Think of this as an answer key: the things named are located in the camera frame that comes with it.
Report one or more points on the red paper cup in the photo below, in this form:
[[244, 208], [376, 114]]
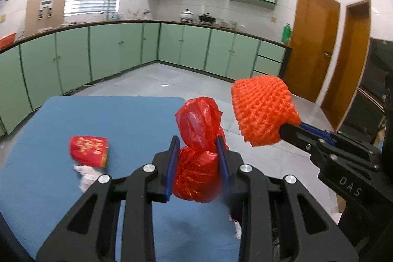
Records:
[[89, 150]]

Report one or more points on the green lower kitchen cabinets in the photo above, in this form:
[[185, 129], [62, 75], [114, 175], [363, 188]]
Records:
[[60, 61]]

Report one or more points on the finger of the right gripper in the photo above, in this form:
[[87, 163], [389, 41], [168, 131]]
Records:
[[319, 148], [337, 139]]

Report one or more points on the red plastic bag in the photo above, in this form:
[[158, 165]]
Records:
[[197, 178]]

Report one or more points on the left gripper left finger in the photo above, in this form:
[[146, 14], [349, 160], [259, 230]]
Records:
[[115, 213]]

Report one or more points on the green bottle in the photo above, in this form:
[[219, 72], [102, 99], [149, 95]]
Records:
[[286, 34]]

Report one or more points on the cardboard box with label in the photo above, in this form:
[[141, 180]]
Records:
[[43, 15]]

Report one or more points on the short orange foam net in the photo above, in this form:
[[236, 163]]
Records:
[[261, 105]]

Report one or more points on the black glass cabinet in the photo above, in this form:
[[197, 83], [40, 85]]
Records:
[[365, 118]]

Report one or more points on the white tissue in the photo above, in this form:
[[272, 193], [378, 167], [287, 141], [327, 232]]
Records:
[[236, 220]]

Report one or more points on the black wok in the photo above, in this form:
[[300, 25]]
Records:
[[206, 19]]

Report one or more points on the white cooking pot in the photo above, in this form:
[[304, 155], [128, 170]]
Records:
[[186, 16]]

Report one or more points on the blue scalloped table mat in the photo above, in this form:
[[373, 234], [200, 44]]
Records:
[[71, 136]]

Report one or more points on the orange plastic basin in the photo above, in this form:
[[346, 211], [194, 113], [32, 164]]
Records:
[[7, 41]]

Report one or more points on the brown wooden door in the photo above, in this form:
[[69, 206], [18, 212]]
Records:
[[312, 43], [350, 62]]

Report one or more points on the small white tissue ball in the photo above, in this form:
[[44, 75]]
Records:
[[88, 175]]

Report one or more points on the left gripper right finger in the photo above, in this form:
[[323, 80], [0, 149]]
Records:
[[280, 220]]

